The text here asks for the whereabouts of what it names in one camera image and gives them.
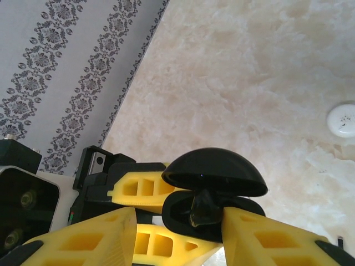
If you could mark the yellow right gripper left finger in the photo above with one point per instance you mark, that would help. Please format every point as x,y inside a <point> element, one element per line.
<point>91,243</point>

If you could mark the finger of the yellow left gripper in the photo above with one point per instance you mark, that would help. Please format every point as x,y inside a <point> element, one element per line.
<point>138,188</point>
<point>161,246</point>

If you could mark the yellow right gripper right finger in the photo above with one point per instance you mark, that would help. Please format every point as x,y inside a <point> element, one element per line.
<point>277,246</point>

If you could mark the black earbud charging case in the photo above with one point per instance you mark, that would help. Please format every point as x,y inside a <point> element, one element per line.
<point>213,169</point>

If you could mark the white earbud charging case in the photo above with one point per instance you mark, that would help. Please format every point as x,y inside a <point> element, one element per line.
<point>342,120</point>

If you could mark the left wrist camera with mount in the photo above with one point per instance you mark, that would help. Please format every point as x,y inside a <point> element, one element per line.
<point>27,199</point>

